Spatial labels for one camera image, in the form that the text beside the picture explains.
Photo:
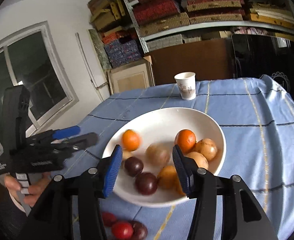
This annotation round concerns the white paper cup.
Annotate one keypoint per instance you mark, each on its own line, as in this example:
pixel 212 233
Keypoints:
pixel 186 84

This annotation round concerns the window with white frame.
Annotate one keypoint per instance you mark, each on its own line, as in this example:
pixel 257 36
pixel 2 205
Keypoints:
pixel 29 57

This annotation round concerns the large orange persimmon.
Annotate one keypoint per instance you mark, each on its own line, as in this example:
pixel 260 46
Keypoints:
pixel 168 179

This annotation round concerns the framed picture leaning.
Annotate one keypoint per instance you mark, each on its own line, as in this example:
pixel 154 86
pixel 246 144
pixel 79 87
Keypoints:
pixel 134 75

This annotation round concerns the red tomato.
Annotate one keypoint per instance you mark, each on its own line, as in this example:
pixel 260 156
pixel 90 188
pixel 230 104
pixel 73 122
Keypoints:
pixel 108 219
pixel 122 230

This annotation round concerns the blue checked tablecloth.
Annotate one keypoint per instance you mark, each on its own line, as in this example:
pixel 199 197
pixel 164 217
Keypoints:
pixel 240 126

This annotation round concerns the white oval plate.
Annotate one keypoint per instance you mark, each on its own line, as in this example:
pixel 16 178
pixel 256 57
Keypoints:
pixel 157 130

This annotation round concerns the orange tangerine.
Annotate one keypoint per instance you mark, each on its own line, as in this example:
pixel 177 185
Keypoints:
pixel 186 140
pixel 131 140

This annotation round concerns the person's left hand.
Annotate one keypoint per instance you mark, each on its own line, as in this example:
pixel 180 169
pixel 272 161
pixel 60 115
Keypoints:
pixel 35 190

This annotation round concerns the metal storage shelf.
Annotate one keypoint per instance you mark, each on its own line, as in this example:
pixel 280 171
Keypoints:
pixel 154 20

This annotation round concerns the tan passion fruit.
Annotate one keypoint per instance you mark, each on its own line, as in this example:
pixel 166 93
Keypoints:
pixel 157 154

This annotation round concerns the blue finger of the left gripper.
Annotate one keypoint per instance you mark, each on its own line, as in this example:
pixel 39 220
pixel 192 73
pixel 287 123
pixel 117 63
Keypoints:
pixel 77 143
pixel 52 135

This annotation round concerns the dark brown mangosteen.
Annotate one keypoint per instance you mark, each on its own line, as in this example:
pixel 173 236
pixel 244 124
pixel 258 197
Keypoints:
pixel 140 231

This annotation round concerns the dark purple plum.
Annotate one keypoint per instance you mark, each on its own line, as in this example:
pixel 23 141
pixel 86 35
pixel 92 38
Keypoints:
pixel 133 166

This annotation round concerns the brown wooden cabinet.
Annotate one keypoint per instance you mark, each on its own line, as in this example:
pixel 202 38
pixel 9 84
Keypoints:
pixel 208 59

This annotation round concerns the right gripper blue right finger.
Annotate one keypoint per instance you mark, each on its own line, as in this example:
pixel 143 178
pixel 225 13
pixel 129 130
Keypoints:
pixel 193 179

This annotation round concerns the orange striped fruit front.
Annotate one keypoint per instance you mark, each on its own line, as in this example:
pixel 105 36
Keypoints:
pixel 207 147

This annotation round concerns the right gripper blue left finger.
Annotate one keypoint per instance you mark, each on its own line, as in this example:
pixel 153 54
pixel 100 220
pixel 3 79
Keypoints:
pixel 103 177

